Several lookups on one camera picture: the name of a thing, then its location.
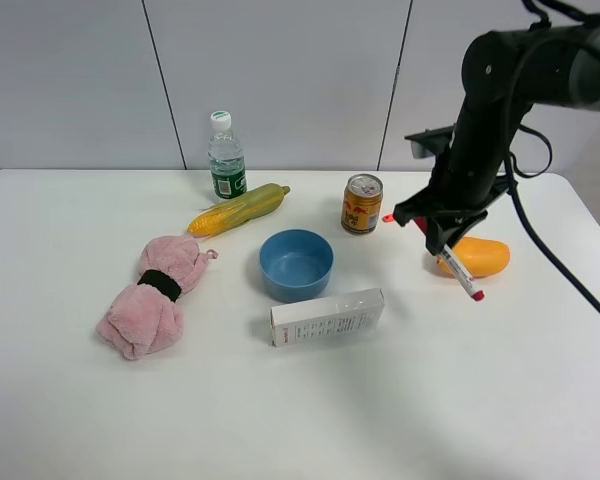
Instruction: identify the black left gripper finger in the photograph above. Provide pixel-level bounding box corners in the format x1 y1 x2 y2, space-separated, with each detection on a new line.
424 217 453 255

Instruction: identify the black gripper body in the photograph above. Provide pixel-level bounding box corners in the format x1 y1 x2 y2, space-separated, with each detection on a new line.
393 187 488 227

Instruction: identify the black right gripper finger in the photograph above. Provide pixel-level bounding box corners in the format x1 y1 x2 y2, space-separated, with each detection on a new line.
445 212 488 247

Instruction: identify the red capped white marker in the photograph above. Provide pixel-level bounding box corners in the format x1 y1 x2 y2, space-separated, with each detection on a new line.
438 245 484 302

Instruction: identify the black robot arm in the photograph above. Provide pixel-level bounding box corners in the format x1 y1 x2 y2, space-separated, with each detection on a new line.
393 13 600 255

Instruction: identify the yellow mango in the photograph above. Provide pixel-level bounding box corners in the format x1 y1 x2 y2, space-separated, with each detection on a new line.
452 237 510 278

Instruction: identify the gold drink can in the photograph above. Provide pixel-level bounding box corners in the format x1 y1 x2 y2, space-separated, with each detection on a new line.
341 173 383 235

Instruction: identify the blue bowl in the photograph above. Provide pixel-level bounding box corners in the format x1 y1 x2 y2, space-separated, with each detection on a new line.
258 229 334 303

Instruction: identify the white cardboard box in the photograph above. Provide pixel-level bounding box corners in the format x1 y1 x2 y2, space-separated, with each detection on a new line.
270 288 385 347

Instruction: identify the yellow corn cob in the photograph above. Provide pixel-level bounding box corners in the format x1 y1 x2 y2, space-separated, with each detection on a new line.
187 183 290 238

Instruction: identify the green label water bottle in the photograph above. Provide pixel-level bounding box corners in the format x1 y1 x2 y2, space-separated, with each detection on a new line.
208 111 247 199

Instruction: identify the black hair band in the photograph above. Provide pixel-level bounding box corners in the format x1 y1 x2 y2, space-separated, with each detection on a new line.
137 269 182 302

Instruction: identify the pink plush towel roll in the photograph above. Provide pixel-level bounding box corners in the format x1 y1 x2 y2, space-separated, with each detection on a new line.
96 235 218 360

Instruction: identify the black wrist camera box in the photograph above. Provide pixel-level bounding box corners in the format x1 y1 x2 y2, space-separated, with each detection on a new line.
404 125 455 159

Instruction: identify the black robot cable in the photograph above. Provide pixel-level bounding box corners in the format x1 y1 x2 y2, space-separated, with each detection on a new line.
499 0 600 335

